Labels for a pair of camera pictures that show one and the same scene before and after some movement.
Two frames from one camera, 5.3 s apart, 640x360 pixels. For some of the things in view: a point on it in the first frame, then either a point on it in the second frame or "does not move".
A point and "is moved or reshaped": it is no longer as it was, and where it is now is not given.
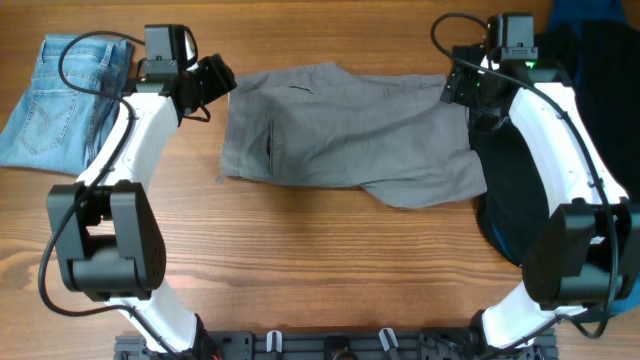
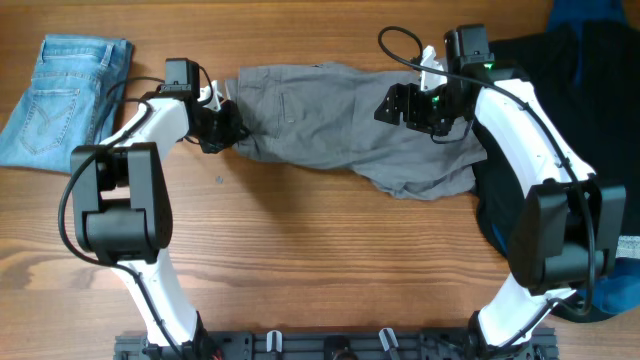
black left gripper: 215,77 → 223,126
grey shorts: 401,139 is moved or reshaped
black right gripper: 455,81 → 401,104
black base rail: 454,344 does not move
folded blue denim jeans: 56,126 does not move
